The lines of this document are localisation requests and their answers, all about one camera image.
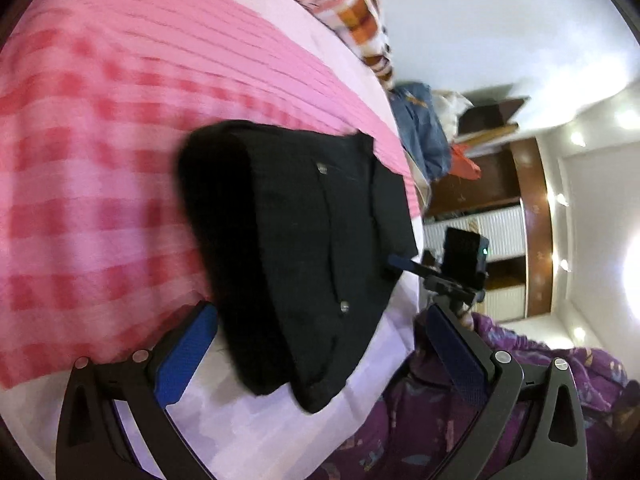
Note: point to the blue checked cloth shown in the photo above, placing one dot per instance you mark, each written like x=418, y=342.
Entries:
x=420, y=131

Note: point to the pink checked bed sheet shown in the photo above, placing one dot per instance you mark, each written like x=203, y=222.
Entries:
x=97, y=259

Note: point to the white floral cloth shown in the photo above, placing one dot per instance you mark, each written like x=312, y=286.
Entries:
x=449, y=107

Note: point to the red orange cloth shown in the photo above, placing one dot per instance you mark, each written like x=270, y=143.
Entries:
x=461, y=166

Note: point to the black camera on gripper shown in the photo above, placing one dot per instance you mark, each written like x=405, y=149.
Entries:
x=464, y=260

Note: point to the orange brown checked pillow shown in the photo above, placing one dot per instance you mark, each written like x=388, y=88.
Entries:
x=360, y=25

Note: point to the brown wooden wardrobe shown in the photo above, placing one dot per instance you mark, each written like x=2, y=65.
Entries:
x=508, y=204

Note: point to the black pants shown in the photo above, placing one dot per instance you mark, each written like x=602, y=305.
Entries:
x=296, y=229

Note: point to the person's right hand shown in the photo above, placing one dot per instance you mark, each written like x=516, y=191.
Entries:
x=466, y=319

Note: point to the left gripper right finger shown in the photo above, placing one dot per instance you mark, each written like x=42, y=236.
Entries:
x=551, y=439

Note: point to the wooden rolling pin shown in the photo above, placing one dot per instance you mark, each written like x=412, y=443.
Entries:
x=472, y=140

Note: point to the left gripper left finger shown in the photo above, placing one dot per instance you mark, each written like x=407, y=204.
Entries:
x=92, y=441

